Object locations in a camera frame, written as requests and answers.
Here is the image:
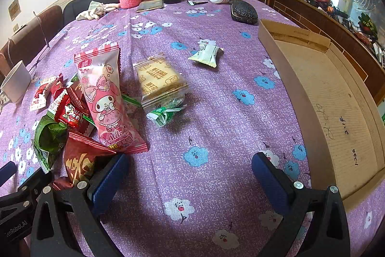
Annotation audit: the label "white red candy packet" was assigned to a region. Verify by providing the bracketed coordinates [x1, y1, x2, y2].
[29, 76, 57, 112]

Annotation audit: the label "black glasses case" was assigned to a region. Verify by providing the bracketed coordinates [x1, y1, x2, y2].
[230, 0, 258, 25]

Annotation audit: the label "red cartoon snack packet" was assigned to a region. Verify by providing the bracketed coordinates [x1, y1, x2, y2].
[48, 89, 94, 136]

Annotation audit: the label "wooden brick-pattern counter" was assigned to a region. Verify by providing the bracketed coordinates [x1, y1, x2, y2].
[259, 0, 384, 105]

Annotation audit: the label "biscuit cracker clear packet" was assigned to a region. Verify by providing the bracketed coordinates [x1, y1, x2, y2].
[133, 54, 189, 113]

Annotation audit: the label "dark red triangular snack bag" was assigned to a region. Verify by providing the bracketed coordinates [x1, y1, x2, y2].
[53, 131, 116, 191]

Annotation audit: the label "small booklet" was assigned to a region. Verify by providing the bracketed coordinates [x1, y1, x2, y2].
[136, 0, 164, 12]

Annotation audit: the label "white cloth gloves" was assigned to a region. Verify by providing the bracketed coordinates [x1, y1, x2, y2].
[76, 1, 120, 21]

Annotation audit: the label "green pea snack packet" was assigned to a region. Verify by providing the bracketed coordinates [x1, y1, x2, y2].
[33, 115, 68, 173]

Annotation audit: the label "white ceramic mug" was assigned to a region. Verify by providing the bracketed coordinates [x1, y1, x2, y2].
[1, 61, 31, 106]

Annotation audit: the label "pale green white snack packet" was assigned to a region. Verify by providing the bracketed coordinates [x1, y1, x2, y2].
[189, 39, 223, 68]

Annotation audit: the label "brown cardboard box tray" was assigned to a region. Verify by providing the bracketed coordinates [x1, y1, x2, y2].
[258, 20, 384, 212]

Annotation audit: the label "brown chair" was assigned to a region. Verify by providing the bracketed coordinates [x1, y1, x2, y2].
[1, 5, 63, 78]

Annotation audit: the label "pink My Melody snack bag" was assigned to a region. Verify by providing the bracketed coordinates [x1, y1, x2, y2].
[74, 42, 148, 154]

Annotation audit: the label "purple floral tablecloth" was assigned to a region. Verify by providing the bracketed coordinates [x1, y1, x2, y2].
[0, 0, 385, 257]

